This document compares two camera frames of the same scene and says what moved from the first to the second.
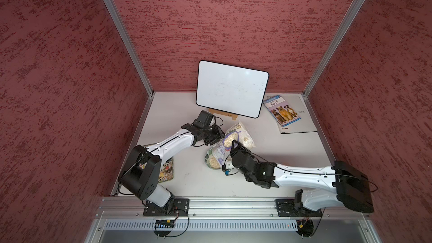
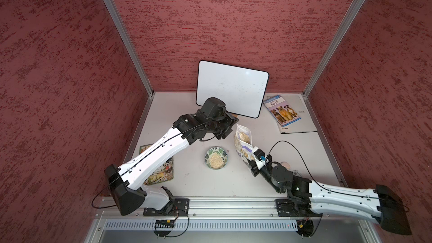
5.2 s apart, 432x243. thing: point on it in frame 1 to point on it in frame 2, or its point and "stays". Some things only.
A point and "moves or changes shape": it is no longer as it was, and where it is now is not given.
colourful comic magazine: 166,171 stays
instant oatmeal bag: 238,133 moves or changes shape
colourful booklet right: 297,102 stays
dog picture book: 283,113 stays
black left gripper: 218,136 to 230,120
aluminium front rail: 124,213 stays
